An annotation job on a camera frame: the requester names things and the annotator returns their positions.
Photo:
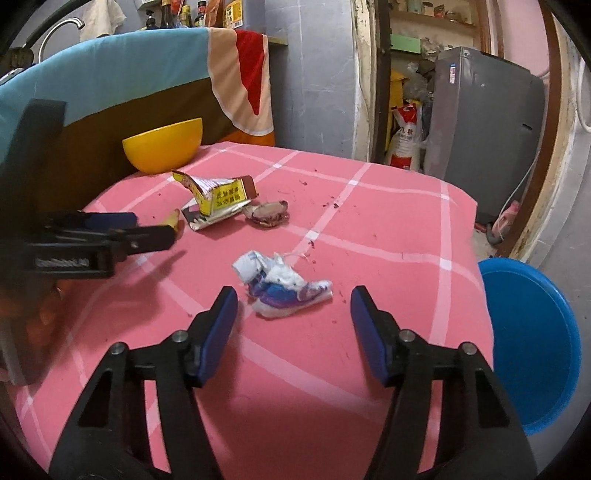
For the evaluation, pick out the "yellow wrapper scrap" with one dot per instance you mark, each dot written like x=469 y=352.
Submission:
x=174 y=220

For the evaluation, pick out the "chrome faucet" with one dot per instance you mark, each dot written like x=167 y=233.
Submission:
x=57 y=30

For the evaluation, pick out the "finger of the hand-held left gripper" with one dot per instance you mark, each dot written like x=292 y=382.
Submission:
x=147 y=237
x=108 y=219

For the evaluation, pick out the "blue plastic bucket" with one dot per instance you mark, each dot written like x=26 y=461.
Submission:
x=526 y=332

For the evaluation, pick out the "small black bottle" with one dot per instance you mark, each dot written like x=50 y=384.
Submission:
x=150 y=21

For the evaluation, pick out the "pink slipper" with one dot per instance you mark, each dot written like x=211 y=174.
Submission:
x=505 y=221

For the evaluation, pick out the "yellow bowl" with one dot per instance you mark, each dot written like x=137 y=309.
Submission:
x=161 y=147

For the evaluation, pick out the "colourful printed towel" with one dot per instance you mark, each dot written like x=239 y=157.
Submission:
x=115 y=69

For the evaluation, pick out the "person's left hand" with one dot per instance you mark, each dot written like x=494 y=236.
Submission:
x=41 y=318

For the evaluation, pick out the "orange packet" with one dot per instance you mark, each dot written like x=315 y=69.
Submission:
x=214 y=11

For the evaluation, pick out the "pink checked cloth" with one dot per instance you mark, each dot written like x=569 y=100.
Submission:
x=369 y=221

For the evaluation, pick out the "brown wrapper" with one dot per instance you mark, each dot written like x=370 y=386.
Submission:
x=268 y=214

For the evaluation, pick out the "beige hanging towel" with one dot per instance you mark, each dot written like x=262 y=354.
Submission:
x=104 y=18

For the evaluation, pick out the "white red sack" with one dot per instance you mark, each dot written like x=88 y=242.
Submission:
x=406 y=138

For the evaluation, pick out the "grey washing machine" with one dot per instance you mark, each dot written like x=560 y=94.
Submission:
x=485 y=129

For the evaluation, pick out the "tall dark sauce bottle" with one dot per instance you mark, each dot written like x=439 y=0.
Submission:
x=167 y=14

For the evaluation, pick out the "white blue wrapper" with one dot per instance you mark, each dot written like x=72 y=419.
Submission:
x=281 y=288

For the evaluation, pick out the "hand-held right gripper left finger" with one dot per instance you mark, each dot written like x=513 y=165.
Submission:
x=217 y=332

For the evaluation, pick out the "dark wooden door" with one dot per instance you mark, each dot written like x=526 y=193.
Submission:
x=382 y=83

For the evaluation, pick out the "green box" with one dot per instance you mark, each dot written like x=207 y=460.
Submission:
x=406 y=44

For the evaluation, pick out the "torn yellow brown carton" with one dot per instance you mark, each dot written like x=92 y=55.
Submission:
x=221 y=196

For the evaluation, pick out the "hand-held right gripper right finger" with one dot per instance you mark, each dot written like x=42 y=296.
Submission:
x=369 y=332

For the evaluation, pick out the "yellow bag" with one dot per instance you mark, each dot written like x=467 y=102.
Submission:
x=398 y=87

